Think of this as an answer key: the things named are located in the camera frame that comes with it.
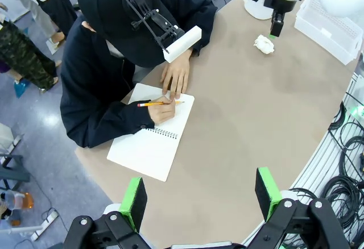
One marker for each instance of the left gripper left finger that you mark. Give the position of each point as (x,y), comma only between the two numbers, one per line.
(133,203)

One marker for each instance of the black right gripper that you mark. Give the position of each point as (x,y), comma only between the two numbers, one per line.
(284,8)

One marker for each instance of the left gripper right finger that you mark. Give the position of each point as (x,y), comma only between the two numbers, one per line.
(267,198)

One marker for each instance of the white spiral notebook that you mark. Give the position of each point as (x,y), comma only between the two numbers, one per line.
(148,152)

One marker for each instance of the yellow pencil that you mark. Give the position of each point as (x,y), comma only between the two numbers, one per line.
(148,104)

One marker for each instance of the person left forearm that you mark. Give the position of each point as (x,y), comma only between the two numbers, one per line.
(204,24)

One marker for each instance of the person right forearm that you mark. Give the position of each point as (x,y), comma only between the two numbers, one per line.
(128,121)

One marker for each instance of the person right hand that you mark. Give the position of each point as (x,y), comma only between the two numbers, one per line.
(162,111)

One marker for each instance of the person left hand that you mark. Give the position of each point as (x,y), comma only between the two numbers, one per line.
(176,75)

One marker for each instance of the crumpled white paper ball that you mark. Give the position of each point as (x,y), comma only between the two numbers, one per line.
(264,44)

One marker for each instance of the white perforated plastic basket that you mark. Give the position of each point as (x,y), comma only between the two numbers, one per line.
(327,33)

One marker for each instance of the white power strip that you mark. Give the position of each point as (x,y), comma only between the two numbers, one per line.
(45,224)

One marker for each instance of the clear orange plastic container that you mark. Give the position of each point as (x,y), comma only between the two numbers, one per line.
(25,200)

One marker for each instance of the seated person black jacket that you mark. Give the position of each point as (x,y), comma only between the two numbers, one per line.
(91,89)

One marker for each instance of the grey plastic stool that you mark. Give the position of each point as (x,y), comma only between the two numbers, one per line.
(14,172)

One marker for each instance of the white storage box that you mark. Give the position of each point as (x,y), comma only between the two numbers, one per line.
(5,133)

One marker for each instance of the black cap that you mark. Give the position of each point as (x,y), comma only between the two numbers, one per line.
(113,13)

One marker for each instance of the white head camera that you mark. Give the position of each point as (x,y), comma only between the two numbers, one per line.
(182,44)

